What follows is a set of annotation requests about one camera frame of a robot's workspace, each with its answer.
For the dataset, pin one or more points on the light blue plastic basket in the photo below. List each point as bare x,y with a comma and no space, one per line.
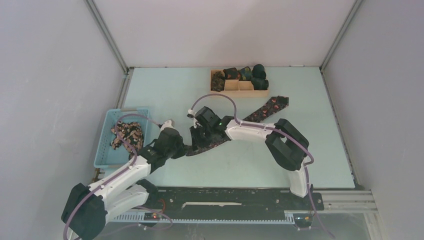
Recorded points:
106,156

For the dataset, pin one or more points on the blue patterned rolled tie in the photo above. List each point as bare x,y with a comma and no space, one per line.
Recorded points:
245,74

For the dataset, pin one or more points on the black orange rolled tie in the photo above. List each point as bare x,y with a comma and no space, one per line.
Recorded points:
231,73

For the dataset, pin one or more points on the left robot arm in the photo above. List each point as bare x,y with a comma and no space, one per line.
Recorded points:
90,207

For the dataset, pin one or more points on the white cable duct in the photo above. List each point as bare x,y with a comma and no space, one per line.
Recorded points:
143,217

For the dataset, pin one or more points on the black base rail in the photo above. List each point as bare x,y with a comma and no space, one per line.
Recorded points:
231,204

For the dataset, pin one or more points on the aluminium frame rail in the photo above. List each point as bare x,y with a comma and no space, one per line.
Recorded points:
344,201

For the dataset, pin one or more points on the dark floral rose tie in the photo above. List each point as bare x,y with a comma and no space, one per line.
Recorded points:
268,107

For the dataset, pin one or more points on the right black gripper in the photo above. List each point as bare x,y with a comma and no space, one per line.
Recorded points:
196,141

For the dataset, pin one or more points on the dark floral rolled tie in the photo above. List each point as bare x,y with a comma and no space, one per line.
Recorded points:
218,82

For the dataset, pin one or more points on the beige floral tie in basket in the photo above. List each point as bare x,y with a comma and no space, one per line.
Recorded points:
129,135

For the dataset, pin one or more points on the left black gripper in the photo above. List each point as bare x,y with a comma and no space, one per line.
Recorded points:
181,151

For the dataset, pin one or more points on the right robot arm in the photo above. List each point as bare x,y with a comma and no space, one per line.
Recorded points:
285,143

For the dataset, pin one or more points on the wooden compartment box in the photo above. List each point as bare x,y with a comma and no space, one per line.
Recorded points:
234,88

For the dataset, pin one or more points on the dark green rolled tie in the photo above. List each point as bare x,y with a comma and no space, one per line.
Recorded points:
259,84
259,72

